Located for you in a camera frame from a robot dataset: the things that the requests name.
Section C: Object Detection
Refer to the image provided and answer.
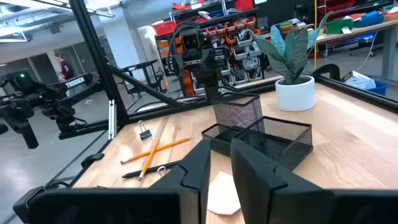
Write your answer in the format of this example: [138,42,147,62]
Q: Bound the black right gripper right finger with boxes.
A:
[230,138,333,224]

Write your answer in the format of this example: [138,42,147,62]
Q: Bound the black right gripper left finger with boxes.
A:
[149,139,212,224]

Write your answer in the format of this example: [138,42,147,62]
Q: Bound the pink sticky note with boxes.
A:
[206,170,243,216]

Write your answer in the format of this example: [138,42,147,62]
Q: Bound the yellow pencil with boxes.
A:
[137,138,160,182]
[120,137,192,165]

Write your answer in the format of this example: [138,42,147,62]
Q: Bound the black pen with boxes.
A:
[121,161,182,179]

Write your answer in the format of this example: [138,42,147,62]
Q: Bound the black mesh desk organizer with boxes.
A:
[201,92,314,171]

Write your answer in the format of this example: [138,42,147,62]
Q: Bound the red storage bin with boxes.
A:
[154,21,177,36]

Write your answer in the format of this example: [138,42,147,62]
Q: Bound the black standing desk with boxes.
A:
[120,58,165,98]

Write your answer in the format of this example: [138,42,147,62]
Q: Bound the parts shelf with orange bins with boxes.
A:
[154,0,271,96]

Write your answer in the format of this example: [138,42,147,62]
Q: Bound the snake plant in white pot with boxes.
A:
[245,11,333,113]

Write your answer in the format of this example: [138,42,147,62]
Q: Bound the black table clamp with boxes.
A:
[80,152,105,169]

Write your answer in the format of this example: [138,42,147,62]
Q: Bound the person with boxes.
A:
[54,53,76,82]

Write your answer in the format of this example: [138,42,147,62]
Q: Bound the white bag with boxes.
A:
[340,70,377,91]

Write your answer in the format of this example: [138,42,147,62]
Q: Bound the green box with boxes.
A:
[325,17,354,35]

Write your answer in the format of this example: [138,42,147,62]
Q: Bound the blue floor bin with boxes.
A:
[366,80,389,96]

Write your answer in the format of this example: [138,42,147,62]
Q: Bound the wooden workbench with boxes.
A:
[315,19,398,82]

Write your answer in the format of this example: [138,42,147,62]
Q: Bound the blue box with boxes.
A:
[353,10,385,28]

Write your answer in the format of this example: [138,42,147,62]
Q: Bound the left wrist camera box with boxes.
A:
[182,29,203,51]

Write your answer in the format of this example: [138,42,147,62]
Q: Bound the silver metal bracket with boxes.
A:
[108,99,116,141]

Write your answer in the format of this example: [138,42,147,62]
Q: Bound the yellow hanging cord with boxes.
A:
[313,0,318,71]

